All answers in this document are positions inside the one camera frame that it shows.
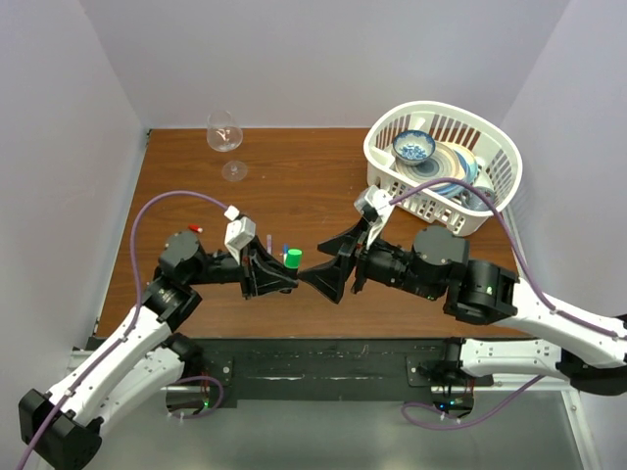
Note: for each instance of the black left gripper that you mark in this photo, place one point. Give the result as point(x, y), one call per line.
point(264, 275)

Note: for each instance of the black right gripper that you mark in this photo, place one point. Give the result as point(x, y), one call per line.
point(329, 277)

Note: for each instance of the green highlighter cap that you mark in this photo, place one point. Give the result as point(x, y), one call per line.
point(293, 258)

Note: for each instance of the green highlighter with black body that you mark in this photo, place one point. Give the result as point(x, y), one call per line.
point(293, 274)

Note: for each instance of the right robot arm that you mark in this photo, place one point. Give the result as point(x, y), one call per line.
point(564, 341)

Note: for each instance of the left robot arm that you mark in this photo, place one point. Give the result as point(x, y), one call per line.
point(67, 424)

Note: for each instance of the blue white patterned bowl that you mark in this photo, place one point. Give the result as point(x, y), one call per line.
point(412, 147)

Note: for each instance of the blue rimmed plate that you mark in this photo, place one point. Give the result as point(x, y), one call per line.
point(454, 161)

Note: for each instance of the grey patterned mug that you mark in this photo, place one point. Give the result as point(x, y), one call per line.
point(477, 198)

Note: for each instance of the striped beige plate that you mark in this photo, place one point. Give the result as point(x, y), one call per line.
point(418, 173)

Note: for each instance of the clear wine glass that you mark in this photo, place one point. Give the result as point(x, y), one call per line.
point(224, 135)

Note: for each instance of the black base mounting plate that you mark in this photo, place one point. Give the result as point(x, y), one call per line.
point(379, 379)

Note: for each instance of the white plastic dish basket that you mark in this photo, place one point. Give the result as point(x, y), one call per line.
point(468, 147)

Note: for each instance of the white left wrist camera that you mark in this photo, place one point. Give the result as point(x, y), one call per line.
point(240, 231)

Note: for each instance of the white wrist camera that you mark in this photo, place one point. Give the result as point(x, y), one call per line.
point(374, 205)
point(240, 231)

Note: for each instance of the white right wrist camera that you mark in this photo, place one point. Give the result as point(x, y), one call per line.
point(374, 205)

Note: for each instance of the black table edge rail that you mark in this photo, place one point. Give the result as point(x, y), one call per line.
point(435, 360)

